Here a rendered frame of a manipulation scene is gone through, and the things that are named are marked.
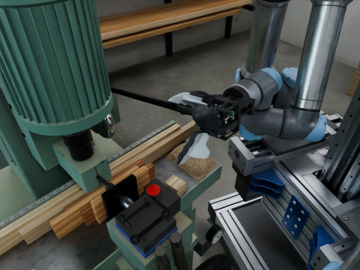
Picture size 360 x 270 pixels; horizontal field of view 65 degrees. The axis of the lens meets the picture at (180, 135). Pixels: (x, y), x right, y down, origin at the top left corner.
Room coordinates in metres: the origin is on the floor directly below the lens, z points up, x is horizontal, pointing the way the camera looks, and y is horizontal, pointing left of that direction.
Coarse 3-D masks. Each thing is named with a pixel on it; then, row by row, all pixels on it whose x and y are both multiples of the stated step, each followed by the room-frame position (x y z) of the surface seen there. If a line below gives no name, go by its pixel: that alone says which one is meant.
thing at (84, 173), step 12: (60, 144) 0.50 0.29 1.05; (60, 156) 0.48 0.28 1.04; (96, 156) 0.46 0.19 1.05; (72, 168) 0.43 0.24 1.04; (84, 168) 0.42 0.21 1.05; (96, 168) 0.43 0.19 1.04; (108, 168) 0.45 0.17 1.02; (84, 180) 0.41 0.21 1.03; (96, 180) 0.43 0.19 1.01; (108, 180) 0.45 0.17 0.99
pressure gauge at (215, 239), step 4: (216, 224) 0.52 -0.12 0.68; (212, 228) 0.50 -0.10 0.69; (216, 228) 0.50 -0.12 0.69; (220, 228) 0.50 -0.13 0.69; (208, 232) 0.49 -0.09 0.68; (212, 232) 0.49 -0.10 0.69; (216, 232) 0.49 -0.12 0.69; (208, 236) 0.48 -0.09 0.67; (212, 236) 0.48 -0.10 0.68; (216, 236) 0.49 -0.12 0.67; (220, 236) 0.50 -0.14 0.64; (208, 240) 0.48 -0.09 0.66; (212, 240) 0.47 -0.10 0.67; (216, 240) 0.49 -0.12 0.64; (212, 244) 0.47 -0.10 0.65
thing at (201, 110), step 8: (112, 88) 0.60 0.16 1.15; (128, 96) 0.55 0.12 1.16; (136, 96) 0.53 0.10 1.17; (144, 96) 0.51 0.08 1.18; (160, 104) 0.47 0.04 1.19; (168, 104) 0.46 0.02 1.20; (176, 104) 0.45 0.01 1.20; (184, 112) 0.42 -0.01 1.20; (192, 112) 0.40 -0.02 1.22; (200, 112) 0.39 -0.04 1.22; (208, 112) 0.39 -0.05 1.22; (200, 120) 0.39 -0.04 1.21; (208, 120) 0.39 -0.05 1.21
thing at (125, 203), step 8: (128, 176) 0.45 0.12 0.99; (120, 184) 0.43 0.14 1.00; (128, 184) 0.43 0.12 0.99; (136, 184) 0.45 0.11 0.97; (104, 192) 0.40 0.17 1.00; (112, 192) 0.40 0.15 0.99; (120, 192) 0.42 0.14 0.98; (128, 192) 0.43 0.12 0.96; (136, 192) 0.45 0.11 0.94; (104, 200) 0.39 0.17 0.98; (112, 200) 0.40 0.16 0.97; (120, 200) 0.41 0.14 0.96; (128, 200) 0.41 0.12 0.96; (136, 200) 0.44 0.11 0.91; (112, 208) 0.40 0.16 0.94; (120, 208) 0.41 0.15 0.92; (112, 216) 0.39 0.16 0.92
